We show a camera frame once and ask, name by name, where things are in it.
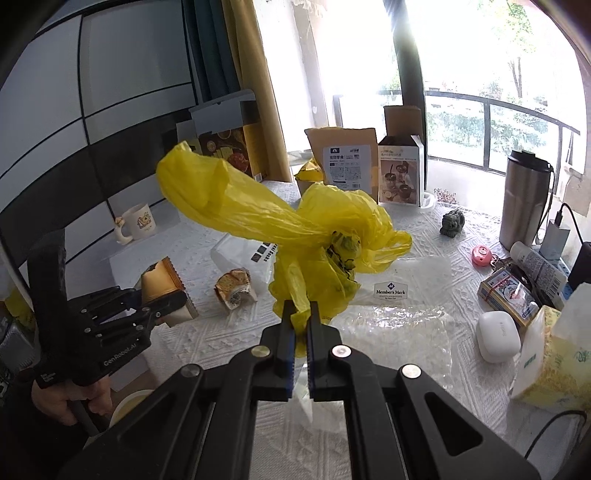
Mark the cream cartoon mug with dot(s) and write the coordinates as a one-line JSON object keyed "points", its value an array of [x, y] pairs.
{"points": [[138, 224]]}

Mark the brown cracker box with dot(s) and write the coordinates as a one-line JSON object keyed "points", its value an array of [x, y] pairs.
{"points": [[221, 134]]}

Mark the teal curtain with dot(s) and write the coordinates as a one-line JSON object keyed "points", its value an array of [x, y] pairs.
{"points": [[214, 46]]}

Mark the small yellow card box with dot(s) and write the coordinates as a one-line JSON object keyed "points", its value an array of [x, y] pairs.
{"points": [[505, 297]]}

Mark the yellow curtain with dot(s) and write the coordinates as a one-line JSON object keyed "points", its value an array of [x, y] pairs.
{"points": [[258, 69]]}

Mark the yellow snack packet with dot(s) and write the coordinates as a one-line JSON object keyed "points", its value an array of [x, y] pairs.
{"points": [[310, 173]]}

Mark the brown paper wrapper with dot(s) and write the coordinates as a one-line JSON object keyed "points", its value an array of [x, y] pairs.
{"points": [[159, 281]]}

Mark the black power bank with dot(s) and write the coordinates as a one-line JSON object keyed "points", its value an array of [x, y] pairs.
{"points": [[581, 267]]}

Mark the yellow plastic bag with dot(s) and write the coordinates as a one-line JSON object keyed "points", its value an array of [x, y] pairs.
{"points": [[286, 221]]}

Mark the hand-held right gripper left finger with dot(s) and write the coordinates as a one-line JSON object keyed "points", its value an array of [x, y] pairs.
{"points": [[290, 355]]}

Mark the clear plastic bag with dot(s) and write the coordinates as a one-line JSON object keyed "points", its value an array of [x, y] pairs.
{"points": [[406, 318]]}

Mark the kraft paper pouch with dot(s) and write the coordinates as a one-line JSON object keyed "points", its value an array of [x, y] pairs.
{"points": [[341, 159]]}

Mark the pink round gadget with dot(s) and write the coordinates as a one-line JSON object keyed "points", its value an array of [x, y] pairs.
{"points": [[482, 255]]}

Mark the black and white wardrobe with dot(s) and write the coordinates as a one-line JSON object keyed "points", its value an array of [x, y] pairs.
{"points": [[55, 138]]}

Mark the person's left hand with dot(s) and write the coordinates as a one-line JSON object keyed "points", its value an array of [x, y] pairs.
{"points": [[55, 404]]}

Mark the white printed tube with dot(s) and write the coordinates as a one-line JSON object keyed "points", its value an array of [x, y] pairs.
{"points": [[538, 267]]}

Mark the black balcony railing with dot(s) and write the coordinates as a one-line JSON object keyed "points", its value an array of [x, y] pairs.
{"points": [[485, 129]]}

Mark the pale yellow plastic wastebasket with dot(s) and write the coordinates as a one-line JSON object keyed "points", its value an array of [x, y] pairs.
{"points": [[127, 401]]}

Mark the stainless steel tumbler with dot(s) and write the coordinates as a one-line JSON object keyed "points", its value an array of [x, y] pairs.
{"points": [[524, 203]]}

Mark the white earbuds case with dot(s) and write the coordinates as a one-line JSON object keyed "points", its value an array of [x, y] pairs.
{"points": [[498, 337]]}

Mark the white charger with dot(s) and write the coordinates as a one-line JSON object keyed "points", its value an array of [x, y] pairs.
{"points": [[554, 240]]}

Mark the dark green figurine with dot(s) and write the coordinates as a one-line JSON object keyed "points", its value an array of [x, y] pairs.
{"points": [[451, 224]]}

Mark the yellow tissue box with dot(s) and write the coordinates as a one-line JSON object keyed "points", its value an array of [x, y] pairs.
{"points": [[554, 364]]}

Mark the small open picture carton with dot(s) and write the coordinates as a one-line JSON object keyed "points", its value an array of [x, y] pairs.
{"points": [[400, 170]]}

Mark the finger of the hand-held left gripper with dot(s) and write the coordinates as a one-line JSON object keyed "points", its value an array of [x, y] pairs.
{"points": [[157, 314], [115, 300]]}

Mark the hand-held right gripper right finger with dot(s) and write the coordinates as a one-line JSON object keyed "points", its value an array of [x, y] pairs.
{"points": [[313, 355]]}

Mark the orange white wrapper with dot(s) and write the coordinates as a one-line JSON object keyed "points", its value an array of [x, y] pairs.
{"points": [[235, 290]]}

